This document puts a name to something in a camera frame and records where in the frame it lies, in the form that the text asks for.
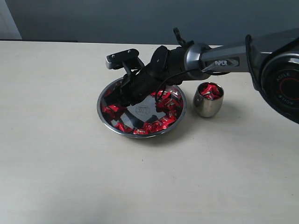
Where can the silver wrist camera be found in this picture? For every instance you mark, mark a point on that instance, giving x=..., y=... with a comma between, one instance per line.
x=128, y=57

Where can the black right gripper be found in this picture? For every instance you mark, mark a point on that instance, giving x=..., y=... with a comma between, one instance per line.
x=134, y=88

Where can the red wrapped candy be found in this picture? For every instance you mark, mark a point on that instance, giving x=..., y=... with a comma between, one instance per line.
x=140, y=131
x=166, y=105
x=153, y=127
x=168, y=119
x=113, y=111
x=123, y=128
x=161, y=95

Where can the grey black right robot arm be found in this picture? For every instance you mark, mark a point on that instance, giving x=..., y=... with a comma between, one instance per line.
x=271, y=60

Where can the round steel plate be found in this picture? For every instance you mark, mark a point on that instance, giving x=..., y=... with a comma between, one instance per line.
x=136, y=115

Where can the red candy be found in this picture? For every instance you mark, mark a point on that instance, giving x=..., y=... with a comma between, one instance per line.
x=123, y=128
x=168, y=119
x=140, y=131
x=166, y=105
x=161, y=95
x=113, y=111
x=153, y=127
x=210, y=91

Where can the shiny steel cup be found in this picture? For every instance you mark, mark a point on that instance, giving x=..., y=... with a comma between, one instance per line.
x=204, y=107

